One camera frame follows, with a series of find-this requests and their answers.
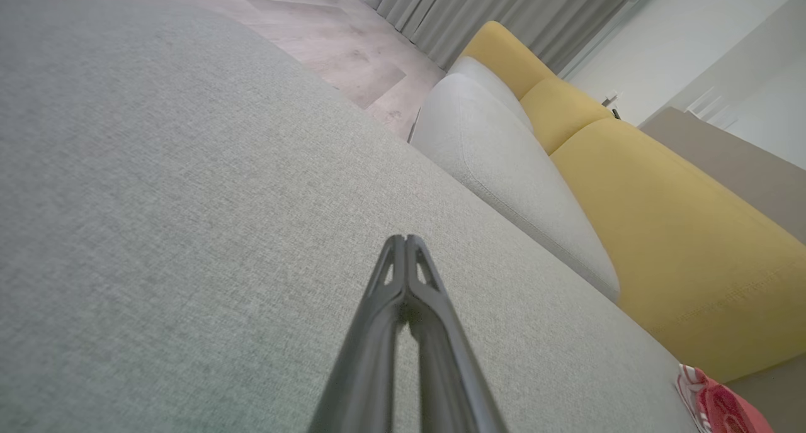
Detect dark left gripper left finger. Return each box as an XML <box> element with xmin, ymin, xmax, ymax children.
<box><xmin>309</xmin><ymin>233</ymin><xmax>407</xmax><ymax>433</ymax></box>

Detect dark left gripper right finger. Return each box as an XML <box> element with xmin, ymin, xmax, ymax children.
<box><xmin>407</xmin><ymin>233</ymin><xmax>508</xmax><ymax>433</ymax></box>

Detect red basketball shorts white stripe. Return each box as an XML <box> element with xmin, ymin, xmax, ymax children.
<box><xmin>674</xmin><ymin>363</ymin><xmax>776</xmax><ymax>433</ymax></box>

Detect grey sofa back cushion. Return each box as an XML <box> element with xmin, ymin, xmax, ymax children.
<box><xmin>446</xmin><ymin>55</ymin><xmax>536</xmax><ymax>133</ymax></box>
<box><xmin>408</xmin><ymin>73</ymin><xmax>622</xmax><ymax>303</ymax></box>

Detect grey sofa seat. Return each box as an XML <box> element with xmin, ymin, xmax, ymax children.
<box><xmin>0</xmin><ymin>0</ymin><xmax>701</xmax><ymax>433</ymax></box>

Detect large yellow sofa cushion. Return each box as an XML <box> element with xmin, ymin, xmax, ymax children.
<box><xmin>549</xmin><ymin>117</ymin><xmax>806</xmax><ymax>384</ymax></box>

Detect small yellow sofa cushion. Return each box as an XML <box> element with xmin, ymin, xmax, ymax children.
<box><xmin>458</xmin><ymin>20</ymin><xmax>559</xmax><ymax>101</ymax></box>
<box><xmin>519</xmin><ymin>76</ymin><xmax>615</xmax><ymax>157</ymax></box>

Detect grey pleated curtain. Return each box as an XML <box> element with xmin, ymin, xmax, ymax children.
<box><xmin>342</xmin><ymin>0</ymin><xmax>632</xmax><ymax>76</ymax></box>

